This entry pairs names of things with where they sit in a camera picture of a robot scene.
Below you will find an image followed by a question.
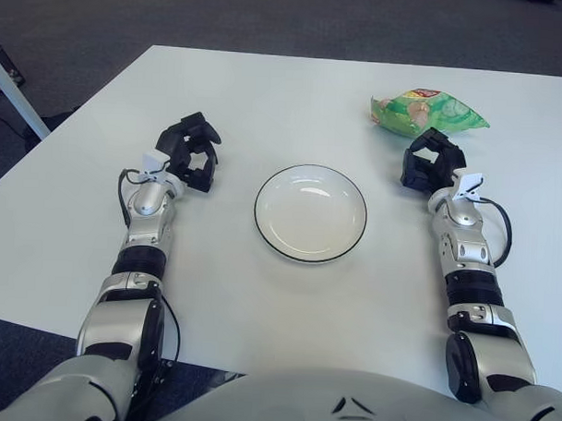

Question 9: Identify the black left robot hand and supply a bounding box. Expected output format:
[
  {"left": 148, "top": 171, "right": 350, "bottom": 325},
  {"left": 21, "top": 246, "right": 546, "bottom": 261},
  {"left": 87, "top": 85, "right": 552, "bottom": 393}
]
[{"left": 152, "top": 108, "right": 223, "bottom": 195}]

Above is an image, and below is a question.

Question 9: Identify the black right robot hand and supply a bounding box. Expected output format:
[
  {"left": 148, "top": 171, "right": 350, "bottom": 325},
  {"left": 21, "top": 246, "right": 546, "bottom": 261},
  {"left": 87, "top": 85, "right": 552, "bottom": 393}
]
[{"left": 399, "top": 125, "right": 469, "bottom": 196}]

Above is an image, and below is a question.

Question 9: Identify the green chips snack bag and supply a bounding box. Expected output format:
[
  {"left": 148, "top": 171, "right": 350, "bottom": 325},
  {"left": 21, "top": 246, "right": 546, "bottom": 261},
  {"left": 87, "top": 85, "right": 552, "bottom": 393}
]
[{"left": 368, "top": 85, "right": 493, "bottom": 142}]

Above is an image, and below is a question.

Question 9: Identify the white plate with black rim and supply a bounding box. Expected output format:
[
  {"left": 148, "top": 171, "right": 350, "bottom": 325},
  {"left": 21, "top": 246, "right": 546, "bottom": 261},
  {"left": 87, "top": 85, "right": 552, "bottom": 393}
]
[{"left": 252, "top": 162, "right": 370, "bottom": 266}]

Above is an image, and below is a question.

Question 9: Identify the left wrist white connector box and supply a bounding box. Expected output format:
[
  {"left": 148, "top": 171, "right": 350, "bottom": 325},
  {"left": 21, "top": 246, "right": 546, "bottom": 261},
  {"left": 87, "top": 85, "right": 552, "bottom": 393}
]
[{"left": 142, "top": 150, "right": 170, "bottom": 178}]

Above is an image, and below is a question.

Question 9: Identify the wrist white connector box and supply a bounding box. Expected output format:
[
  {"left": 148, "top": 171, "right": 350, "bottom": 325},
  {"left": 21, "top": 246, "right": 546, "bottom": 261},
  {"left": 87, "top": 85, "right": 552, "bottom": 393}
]
[
  {"left": 142, "top": 150, "right": 170, "bottom": 178},
  {"left": 451, "top": 171, "right": 485, "bottom": 203}
]

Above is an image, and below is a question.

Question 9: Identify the right wrist white connector box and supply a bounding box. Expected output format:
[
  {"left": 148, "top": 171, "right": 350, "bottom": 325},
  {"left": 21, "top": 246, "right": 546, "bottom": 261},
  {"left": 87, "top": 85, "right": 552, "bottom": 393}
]
[{"left": 451, "top": 171, "right": 485, "bottom": 203}]

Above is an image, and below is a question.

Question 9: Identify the white desk leg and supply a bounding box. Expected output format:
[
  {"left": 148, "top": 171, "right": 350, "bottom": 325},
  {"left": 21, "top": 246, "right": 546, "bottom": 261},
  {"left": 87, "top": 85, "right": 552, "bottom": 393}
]
[{"left": 0, "top": 47, "right": 54, "bottom": 141}]

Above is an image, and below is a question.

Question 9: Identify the black floor object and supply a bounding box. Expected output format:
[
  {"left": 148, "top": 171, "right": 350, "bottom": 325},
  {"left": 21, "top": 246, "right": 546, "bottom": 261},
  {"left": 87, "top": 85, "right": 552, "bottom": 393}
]
[{"left": 0, "top": 42, "right": 29, "bottom": 90}]

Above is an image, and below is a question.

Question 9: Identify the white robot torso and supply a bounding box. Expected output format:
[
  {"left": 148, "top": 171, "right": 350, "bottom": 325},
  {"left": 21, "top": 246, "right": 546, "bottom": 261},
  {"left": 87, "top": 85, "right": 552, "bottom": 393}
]
[{"left": 132, "top": 360, "right": 534, "bottom": 421}]

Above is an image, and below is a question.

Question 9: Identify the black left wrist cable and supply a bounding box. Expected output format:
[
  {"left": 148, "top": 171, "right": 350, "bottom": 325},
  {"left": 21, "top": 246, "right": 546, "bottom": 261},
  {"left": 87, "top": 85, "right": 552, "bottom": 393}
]
[{"left": 116, "top": 167, "right": 155, "bottom": 226}]

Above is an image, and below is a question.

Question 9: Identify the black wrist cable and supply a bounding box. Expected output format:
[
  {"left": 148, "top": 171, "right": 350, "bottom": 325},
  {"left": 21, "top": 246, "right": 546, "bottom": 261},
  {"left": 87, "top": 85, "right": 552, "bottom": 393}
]
[
  {"left": 476, "top": 196, "right": 514, "bottom": 269},
  {"left": 116, "top": 167, "right": 155, "bottom": 226}
]

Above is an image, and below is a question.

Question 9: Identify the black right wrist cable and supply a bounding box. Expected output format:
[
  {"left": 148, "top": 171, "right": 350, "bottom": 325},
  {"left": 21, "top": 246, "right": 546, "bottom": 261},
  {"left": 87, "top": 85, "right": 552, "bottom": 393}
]
[{"left": 476, "top": 196, "right": 514, "bottom": 269}]

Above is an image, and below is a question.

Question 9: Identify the black left elbow cable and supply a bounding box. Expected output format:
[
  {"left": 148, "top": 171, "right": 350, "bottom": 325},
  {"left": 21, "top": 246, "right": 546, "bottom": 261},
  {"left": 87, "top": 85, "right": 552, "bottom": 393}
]
[{"left": 159, "top": 293, "right": 184, "bottom": 364}]

